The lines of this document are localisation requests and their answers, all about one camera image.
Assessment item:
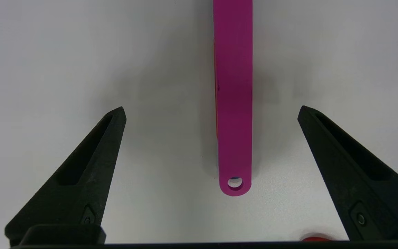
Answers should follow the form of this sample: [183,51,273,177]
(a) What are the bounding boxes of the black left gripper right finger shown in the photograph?
[297,105,398,241]

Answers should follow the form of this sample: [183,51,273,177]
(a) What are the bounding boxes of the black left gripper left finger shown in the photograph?
[5,107,127,247]

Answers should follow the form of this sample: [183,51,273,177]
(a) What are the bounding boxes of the pink bar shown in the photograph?
[213,0,253,197]

